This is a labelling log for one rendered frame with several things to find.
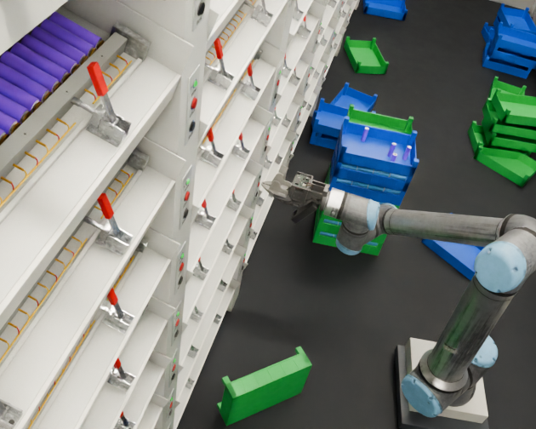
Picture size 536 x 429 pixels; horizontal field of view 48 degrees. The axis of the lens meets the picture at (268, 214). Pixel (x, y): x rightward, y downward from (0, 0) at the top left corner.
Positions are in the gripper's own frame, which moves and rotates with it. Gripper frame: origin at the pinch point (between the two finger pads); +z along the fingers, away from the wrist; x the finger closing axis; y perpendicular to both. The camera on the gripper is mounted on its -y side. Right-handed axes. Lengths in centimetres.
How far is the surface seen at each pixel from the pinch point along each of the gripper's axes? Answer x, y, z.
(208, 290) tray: 37.5, -11.2, 4.4
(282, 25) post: 5, 58, 3
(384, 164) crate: -47, -14, -37
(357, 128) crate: -65, -14, -23
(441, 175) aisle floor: -118, -66, -73
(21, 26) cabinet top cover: 107, 108, 3
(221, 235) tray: 32.5, 8.0, 4.1
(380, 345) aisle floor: -3, -66, -57
